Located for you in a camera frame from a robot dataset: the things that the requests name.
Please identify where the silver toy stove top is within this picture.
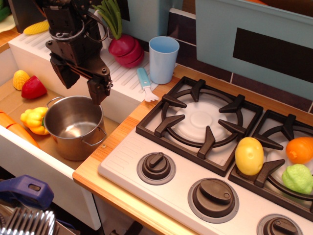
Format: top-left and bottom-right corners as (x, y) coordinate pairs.
(97, 75), (313, 235)

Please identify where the yellow toy bell pepper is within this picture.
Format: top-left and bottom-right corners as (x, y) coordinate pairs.
(20, 107), (49, 135)

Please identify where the left stove knob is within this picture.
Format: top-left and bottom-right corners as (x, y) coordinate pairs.
(137, 152), (176, 186)

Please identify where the yellow toy potato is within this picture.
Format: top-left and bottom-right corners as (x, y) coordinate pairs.
(235, 137), (264, 176)

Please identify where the blue clamp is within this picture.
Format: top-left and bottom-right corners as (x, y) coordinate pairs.
(0, 175), (54, 210)

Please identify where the orange toy carrot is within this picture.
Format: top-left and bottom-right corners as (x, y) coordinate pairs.
(0, 110), (40, 148)

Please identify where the black right burner grate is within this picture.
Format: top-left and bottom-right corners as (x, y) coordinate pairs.
(228, 110), (313, 221)

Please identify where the stove knob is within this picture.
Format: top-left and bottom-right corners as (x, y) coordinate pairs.
(187, 178), (239, 224)
(137, 152), (176, 186)
(257, 214), (303, 235)

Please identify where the green toy vegetable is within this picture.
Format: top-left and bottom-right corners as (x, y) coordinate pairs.
(0, 0), (11, 22)

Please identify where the blue handled toy fork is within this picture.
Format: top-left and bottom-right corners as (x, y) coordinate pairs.
(137, 68), (159, 102)

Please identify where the right stove knob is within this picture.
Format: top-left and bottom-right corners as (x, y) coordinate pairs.
(257, 214), (303, 235)

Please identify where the green toy lettuce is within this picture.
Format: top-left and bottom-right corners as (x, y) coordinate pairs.
(282, 164), (313, 195)

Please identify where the black left burner grate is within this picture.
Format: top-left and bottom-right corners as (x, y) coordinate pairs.
(136, 77), (263, 176)

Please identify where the middle stove knob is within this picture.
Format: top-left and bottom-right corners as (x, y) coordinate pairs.
(187, 178), (239, 224)

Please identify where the white toy sink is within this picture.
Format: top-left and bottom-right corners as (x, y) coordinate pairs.
(0, 32), (145, 230)

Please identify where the stainless steel pot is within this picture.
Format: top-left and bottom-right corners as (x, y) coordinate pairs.
(44, 95), (107, 161)

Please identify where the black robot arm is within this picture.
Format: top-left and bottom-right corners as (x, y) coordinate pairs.
(36, 0), (112, 105)

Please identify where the small yellow toy corn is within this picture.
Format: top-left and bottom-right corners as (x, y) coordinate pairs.
(13, 70), (30, 91)

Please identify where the black burner grate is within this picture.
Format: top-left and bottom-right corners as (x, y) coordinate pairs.
(136, 77), (263, 176)
(228, 110), (313, 221)

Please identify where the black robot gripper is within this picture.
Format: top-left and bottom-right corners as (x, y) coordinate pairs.
(46, 19), (112, 105)

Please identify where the red toy bell pepper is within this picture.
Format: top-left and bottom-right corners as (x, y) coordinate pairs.
(21, 76), (47, 99)

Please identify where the red toy radish with leaves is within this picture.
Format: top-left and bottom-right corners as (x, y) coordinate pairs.
(94, 0), (144, 68)

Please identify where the orange toy fruit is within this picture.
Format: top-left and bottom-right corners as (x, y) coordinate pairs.
(286, 137), (313, 164)

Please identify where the yellow corn cob toy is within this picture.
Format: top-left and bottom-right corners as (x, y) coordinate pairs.
(23, 21), (49, 35)

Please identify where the light blue cabinet panel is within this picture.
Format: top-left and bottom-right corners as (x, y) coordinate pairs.
(196, 0), (313, 99)

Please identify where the light blue plastic cup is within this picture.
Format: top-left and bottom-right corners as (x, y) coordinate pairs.
(149, 36), (180, 85)

